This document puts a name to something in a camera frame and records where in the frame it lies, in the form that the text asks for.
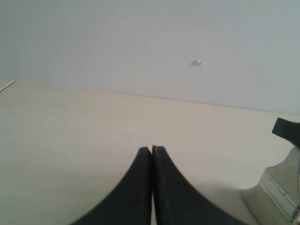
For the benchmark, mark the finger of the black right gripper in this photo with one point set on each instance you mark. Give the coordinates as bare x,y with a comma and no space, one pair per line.
287,130

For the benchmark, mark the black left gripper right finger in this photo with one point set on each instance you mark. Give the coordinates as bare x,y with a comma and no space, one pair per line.
176,201

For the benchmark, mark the wooden paint brush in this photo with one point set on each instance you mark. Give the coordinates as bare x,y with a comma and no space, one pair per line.
275,200

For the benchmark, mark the small white wall hook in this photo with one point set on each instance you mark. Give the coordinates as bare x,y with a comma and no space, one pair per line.
197,63

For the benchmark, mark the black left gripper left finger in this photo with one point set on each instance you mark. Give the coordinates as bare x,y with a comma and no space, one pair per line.
130,202

